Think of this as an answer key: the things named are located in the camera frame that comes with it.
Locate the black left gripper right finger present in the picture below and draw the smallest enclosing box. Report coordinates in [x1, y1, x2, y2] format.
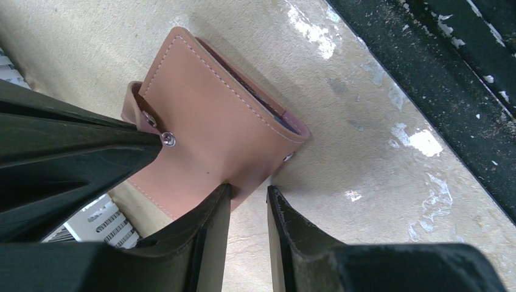
[267, 186, 505, 291]

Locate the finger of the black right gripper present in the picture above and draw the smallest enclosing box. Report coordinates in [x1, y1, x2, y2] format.
[1, 80, 136, 130]
[1, 114, 162, 242]

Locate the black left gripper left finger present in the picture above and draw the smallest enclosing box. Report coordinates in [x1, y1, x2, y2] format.
[1, 184, 232, 291]

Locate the tan leather card holder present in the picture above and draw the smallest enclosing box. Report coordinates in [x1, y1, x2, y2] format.
[121, 27, 310, 220]

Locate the white plastic basket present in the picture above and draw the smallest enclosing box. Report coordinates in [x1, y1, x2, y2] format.
[0, 48, 142, 250]

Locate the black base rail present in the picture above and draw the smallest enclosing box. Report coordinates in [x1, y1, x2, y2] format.
[329, 1, 515, 220]

